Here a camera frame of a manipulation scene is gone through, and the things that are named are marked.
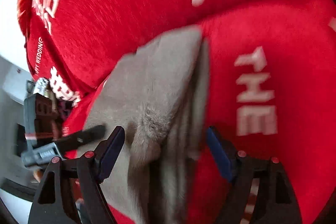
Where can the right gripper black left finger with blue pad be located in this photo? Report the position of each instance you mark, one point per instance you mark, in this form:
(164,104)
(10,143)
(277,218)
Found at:
(54,201)

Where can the grey knit garment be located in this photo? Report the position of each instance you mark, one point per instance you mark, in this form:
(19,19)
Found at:
(158,95)

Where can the red bedspread white lettering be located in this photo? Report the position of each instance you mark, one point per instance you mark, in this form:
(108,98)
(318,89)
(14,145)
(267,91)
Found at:
(271,94)

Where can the grey patterned cloth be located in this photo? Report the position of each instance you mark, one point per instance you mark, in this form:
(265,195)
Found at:
(42,87)

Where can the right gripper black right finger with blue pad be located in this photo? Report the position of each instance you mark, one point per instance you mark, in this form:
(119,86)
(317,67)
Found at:
(260,191)

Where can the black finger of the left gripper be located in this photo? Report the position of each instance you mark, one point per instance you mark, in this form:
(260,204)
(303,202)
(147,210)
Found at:
(80,138)

